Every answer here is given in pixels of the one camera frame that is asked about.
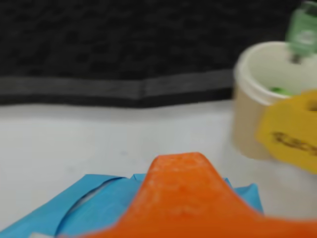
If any short black foam border strip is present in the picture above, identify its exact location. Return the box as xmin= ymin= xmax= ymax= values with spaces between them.
xmin=142 ymin=69 xmax=235 ymax=109

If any yellow handwritten welcome sign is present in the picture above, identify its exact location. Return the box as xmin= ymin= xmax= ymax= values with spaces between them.
xmin=255 ymin=90 xmax=317 ymax=174

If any paper cup with green tag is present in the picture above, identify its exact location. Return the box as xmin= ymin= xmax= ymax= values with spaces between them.
xmin=232 ymin=41 xmax=317 ymax=161

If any blue paper package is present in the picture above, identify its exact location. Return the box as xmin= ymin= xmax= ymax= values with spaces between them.
xmin=0 ymin=173 xmax=264 ymax=238

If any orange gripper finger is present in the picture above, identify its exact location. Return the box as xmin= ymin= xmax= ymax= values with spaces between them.
xmin=74 ymin=152 xmax=317 ymax=238

